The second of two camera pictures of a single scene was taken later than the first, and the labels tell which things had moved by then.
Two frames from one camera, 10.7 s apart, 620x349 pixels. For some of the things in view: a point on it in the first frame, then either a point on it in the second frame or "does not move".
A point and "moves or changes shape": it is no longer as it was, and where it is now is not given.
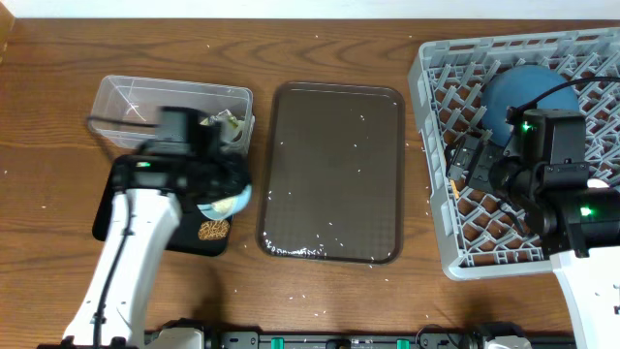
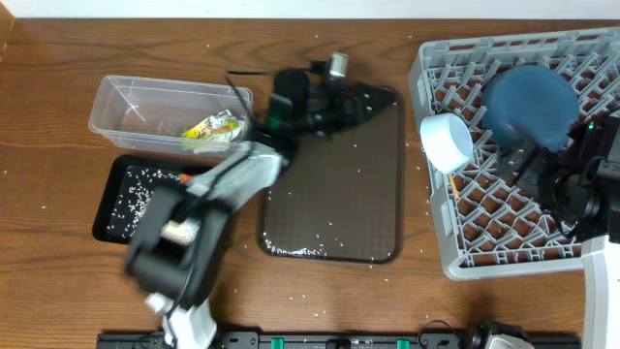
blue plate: (513, 86) does not move
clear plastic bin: (130, 99) does not move
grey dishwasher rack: (478, 236) does not move
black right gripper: (486, 155) → (525, 176)
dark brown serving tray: (331, 172) does not move
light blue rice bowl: (226, 207) moves or changes shape
